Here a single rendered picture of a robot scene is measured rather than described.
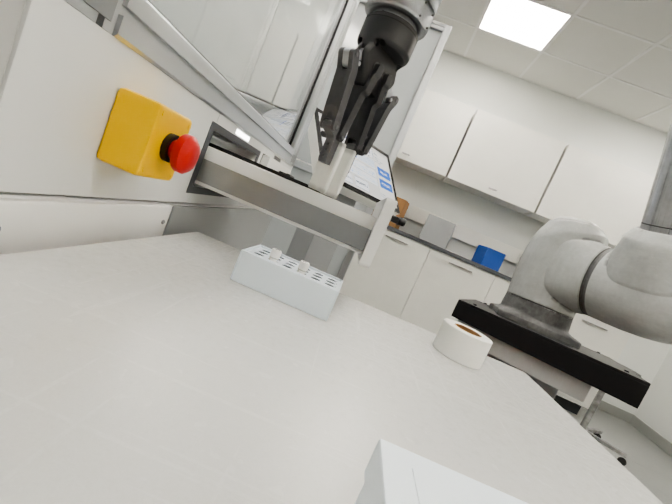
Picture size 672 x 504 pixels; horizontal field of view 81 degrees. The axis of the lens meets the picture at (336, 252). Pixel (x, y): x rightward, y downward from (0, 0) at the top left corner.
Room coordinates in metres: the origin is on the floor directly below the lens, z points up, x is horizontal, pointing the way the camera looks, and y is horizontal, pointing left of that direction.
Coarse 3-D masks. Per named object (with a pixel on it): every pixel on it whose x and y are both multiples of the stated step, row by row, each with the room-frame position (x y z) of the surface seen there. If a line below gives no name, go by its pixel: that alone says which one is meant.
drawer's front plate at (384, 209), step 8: (384, 200) 0.62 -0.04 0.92; (392, 200) 0.59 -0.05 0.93; (376, 208) 0.78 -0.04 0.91; (384, 208) 0.58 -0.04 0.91; (392, 208) 0.58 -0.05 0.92; (376, 216) 0.65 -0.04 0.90; (384, 216) 0.58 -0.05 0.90; (376, 224) 0.58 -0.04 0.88; (384, 224) 0.58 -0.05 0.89; (376, 232) 0.58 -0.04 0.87; (384, 232) 0.58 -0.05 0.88; (368, 240) 0.58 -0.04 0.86; (376, 240) 0.58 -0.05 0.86; (368, 248) 0.58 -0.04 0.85; (376, 248) 0.58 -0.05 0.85; (360, 256) 0.61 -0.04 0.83; (368, 256) 0.58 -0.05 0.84; (360, 264) 0.59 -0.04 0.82; (368, 264) 0.58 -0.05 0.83
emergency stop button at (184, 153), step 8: (184, 136) 0.39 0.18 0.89; (192, 136) 0.40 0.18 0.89; (176, 144) 0.38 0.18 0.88; (184, 144) 0.38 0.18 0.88; (192, 144) 0.39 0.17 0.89; (168, 152) 0.39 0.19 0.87; (176, 152) 0.38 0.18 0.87; (184, 152) 0.38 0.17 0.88; (192, 152) 0.39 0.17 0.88; (176, 160) 0.38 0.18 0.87; (184, 160) 0.39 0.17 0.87; (192, 160) 0.40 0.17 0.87; (176, 168) 0.39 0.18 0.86; (184, 168) 0.39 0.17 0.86; (192, 168) 0.41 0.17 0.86
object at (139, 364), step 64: (0, 256) 0.27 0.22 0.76; (64, 256) 0.32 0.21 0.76; (128, 256) 0.38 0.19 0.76; (192, 256) 0.48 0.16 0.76; (0, 320) 0.20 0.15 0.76; (64, 320) 0.23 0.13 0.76; (128, 320) 0.26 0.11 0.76; (192, 320) 0.30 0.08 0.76; (256, 320) 0.36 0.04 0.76; (320, 320) 0.44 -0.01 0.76; (384, 320) 0.57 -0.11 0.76; (0, 384) 0.16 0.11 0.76; (64, 384) 0.17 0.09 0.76; (128, 384) 0.19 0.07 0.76; (192, 384) 0.22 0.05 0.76; (256, 384) 0.25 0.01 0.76; (320, 384) 0.28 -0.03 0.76; (384, 384) 0.33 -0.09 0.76; (448, 384) 0.41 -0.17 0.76; (512, 384) 0.52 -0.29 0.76; (0, 448) 0.13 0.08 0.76; (64, 448) 0.14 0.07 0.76; (128, 448) 0.15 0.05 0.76; (192, 448) 0.17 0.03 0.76; (256, 448) 0.19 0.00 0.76; (320, 448) 0.21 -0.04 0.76; (448, 448) 0.27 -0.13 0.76; (512, 448) 0.32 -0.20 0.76; (576, 448) 0.38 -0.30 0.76
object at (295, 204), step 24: (216, 168) 0.60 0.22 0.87; (240, 168) 0.60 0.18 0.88; (240, 192) 0.60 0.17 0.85; (264, 192) 0.60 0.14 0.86; (288, 192) 0.60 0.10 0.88; (312, 192) 0.60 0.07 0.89; (288, 216) 0.60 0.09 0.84; (312, 216) 0.60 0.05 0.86; (336, 216) 0.60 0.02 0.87; (360, 216) 0.60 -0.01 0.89; (336, 240) 0.60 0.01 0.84; (360, 240) 0.60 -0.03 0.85
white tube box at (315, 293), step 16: (240, 256) 0.45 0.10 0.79; (256, 256) 0.45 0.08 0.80; (240, 272) 0.45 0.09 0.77; (256, 272) 0.45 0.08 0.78; (272, 272) 0.45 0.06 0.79; (288, 272) 0.45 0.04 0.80; (320, 272) 0.53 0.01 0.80; (256, 288) 0.45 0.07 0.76; (272, 288) 0.45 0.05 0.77; (288, 288) 0.44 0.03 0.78; (304, 288) 0.44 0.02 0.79; (320, 288) 0.44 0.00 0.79; (336, 288) 0.47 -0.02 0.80; (288, 304) 0.44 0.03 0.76; (304, 304) 0.44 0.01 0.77; (320, 304) 0.44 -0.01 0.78
